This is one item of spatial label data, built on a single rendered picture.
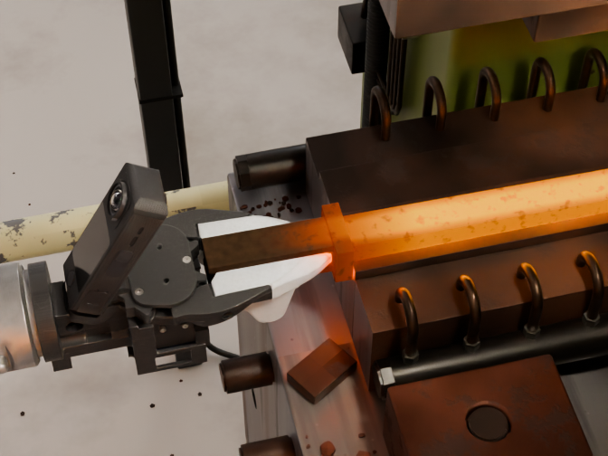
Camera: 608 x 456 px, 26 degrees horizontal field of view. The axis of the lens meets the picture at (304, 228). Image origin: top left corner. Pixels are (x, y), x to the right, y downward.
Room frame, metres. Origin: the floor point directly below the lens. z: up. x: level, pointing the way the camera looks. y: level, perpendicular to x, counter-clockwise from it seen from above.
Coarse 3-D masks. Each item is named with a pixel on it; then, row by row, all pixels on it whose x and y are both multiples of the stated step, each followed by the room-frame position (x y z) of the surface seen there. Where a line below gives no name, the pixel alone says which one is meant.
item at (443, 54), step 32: (448, 32) 0.81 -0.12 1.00; (480, 32) 0.80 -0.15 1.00; (512, 32) 0.81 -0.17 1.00; (416, 64) 0.87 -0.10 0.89; (448, 64) 0.80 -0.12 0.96; (480, 64) 0.80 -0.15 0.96; (512, 64) 0.81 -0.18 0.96; (576, 64) 0.82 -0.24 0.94; (416, 96) 0.87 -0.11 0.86; (448, 96) 0.80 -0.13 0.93; (512, 96) 0.81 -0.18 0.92
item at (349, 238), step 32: (480, 192) 0.62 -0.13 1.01; (512, 192) 0.62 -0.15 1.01; (544, 192) 0.62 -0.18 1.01; (576, 192) 0.62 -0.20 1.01; (288, 224) 0.59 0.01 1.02; (320, 224) 0.59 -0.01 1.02; (352, 224) 0.59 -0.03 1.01; (384, 224) 0.59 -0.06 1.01; (416, 224) 0.59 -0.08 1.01; (448, 224) 0.59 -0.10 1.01; (480, 224) 0.59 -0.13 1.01; (512, 224) 0.60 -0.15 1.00; (224, 256) 0.56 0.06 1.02; (256, 256) 0.56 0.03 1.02; (288, 256) 0.56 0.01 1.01; (352, 256) 0.56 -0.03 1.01
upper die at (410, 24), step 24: (384, 0) 0.53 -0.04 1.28; (408, 0) 0.51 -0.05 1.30; (432, 0) 0.51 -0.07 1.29; (456, 0) 0.52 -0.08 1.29; (480, 0) 0.52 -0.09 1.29; (504, 0) 0.52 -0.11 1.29; (528, 0) 0.53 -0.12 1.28; (552, 0) 0.53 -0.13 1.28; (576, 0) 0.53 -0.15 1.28; (600, 0) 0.54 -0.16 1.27; (408, 24) 0.51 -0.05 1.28; (432, 24) 0.51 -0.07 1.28; (456, 24) 0.52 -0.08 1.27; (480, 24) 0.52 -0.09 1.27
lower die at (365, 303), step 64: (448, 128) 0.71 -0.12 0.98; (512, 128) 0.71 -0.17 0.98; (576, 128) 0.70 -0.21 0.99; (320, 192) 0.65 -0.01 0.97; (384, 192) 0.64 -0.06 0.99; (448, 192) 0.64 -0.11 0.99; (384, 256) 0.57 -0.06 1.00; (448, 256) 0.57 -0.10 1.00; (512, 256) 0.58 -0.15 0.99; (576, 256) 0.58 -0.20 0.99; (384, 320) 0.52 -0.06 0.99; (448, 320) 0.52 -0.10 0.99; (512, 320) 0.53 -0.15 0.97
